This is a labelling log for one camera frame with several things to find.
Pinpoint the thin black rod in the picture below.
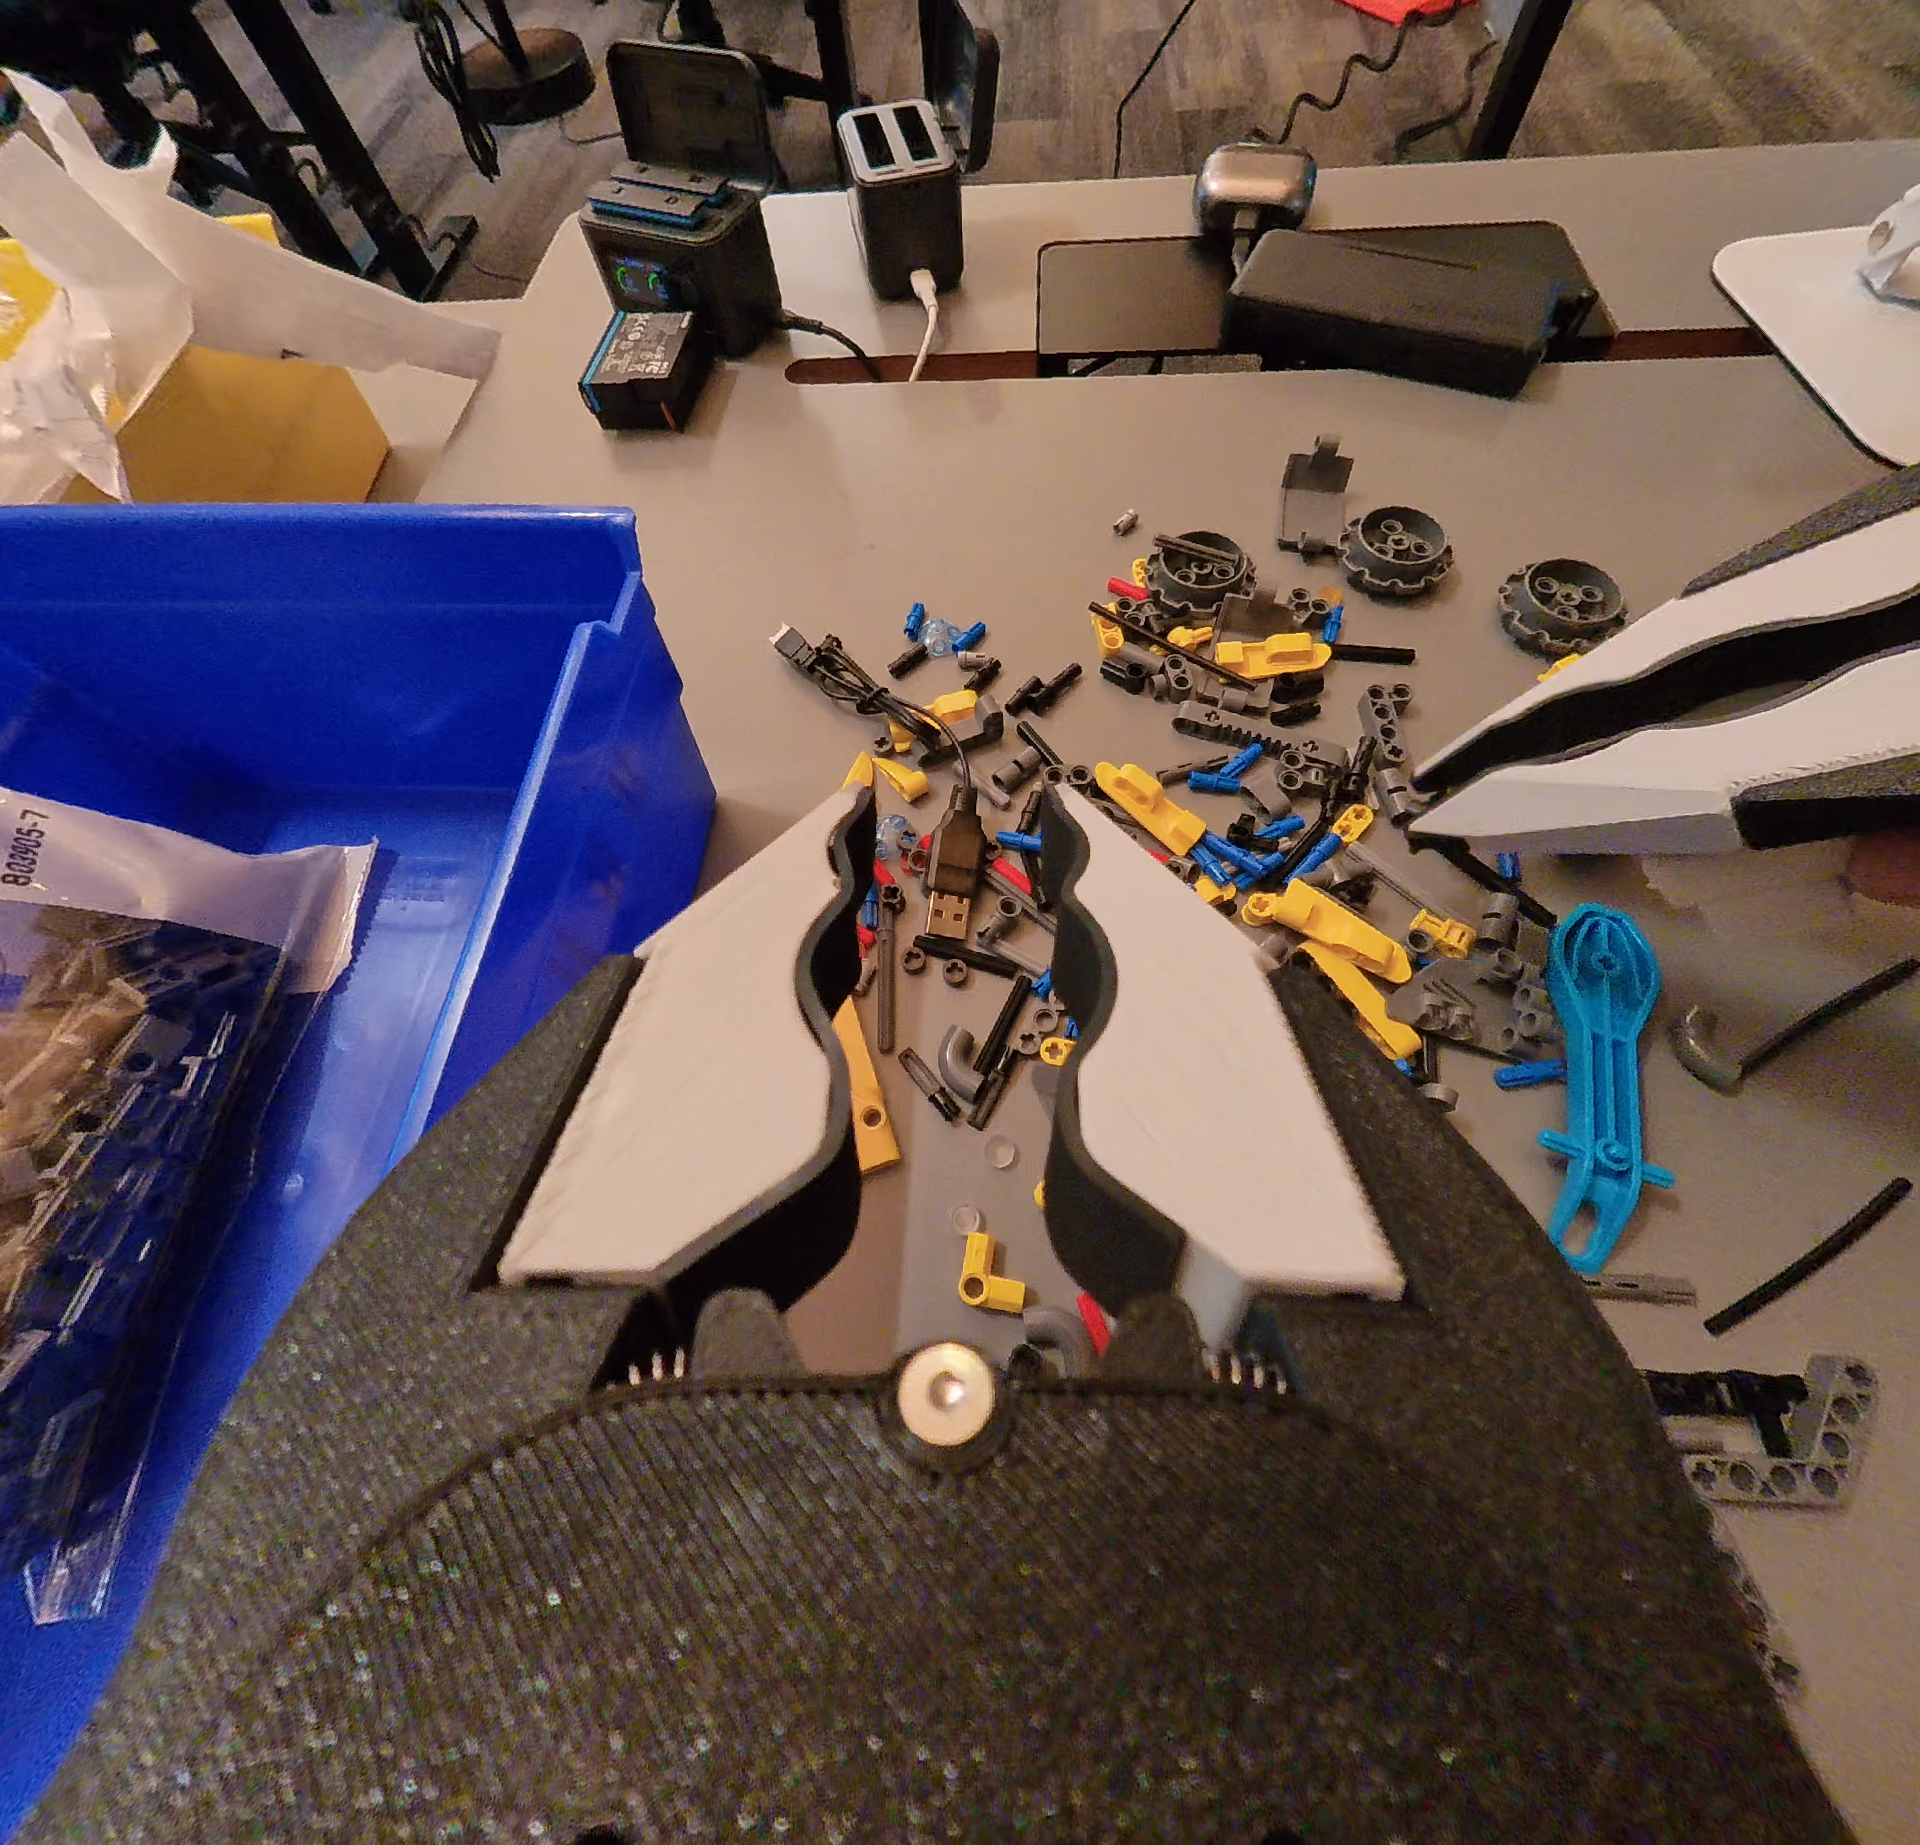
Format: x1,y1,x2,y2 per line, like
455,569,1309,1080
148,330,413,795
1703,958,1920,1090
1703,1182,1918,1338

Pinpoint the coiled black cable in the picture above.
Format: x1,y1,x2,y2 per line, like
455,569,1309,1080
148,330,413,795
1234,0,1505,226

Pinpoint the long yellow holed panel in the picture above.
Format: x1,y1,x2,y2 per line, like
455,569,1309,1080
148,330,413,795
832,997,906,1176

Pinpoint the black USB cable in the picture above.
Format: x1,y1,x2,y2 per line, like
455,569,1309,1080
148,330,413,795
768,622,1001,946

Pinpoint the dark grey hinged panel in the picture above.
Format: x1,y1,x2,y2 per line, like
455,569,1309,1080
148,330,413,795
1278,435,1363,547

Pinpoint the black camera battery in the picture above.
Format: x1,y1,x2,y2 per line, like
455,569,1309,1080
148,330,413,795
577,306,720,435

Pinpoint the black round stand base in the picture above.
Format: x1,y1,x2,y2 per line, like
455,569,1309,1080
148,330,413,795
460,27,600,131

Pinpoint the wood-edged table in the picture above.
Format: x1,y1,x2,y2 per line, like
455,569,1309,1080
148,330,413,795
1461,0,1607,157
143,0,483,302

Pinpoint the glossy dark webcam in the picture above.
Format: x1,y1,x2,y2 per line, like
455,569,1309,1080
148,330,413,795
1193,142,1323,241

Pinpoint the clear bag of parts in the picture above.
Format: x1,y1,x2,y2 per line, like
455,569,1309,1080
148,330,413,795
0,786,379,1628

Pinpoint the grey and black beam frame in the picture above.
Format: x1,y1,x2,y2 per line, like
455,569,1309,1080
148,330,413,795
1642,1352,1879,1512

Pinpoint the yellow box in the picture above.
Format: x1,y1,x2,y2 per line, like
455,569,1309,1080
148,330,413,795
0,218,398,504

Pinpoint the black charger case with batteries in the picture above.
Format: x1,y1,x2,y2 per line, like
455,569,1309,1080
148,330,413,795
577,44,785,363

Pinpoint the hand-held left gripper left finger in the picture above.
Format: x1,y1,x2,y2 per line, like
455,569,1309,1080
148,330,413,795
493,786,882,1300

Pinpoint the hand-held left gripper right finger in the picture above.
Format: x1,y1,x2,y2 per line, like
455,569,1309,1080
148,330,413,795
1034,782,1412,1343

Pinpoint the black desk cable flap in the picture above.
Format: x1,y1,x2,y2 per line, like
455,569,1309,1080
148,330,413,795
1037,233,1619,377

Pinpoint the blue plastic bin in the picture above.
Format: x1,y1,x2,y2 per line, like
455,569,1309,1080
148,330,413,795
0,501,720,1845

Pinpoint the cyan plastic separator tool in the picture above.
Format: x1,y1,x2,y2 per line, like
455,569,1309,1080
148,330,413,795
1537,905,1680,1272

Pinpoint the black power adapter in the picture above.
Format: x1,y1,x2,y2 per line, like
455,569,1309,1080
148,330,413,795
1223,226,1600,403

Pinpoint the empty black charger case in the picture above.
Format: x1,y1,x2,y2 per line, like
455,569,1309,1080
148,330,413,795
836,21,1004,302

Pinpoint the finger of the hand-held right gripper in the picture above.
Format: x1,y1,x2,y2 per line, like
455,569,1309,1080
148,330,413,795
1411,544,1920,808
1406,659,1920,857

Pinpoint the pile of toy building parts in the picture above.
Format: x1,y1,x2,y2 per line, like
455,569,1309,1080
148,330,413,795
840,501,1571,1352

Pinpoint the white paper sheet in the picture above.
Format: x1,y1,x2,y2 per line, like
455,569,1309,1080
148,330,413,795
0,73,504,377

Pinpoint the dark grey sprocket wheel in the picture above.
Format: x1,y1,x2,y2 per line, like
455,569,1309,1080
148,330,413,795
1155,529,1260,614
1337,504,1456,596
1495,560,1630,657

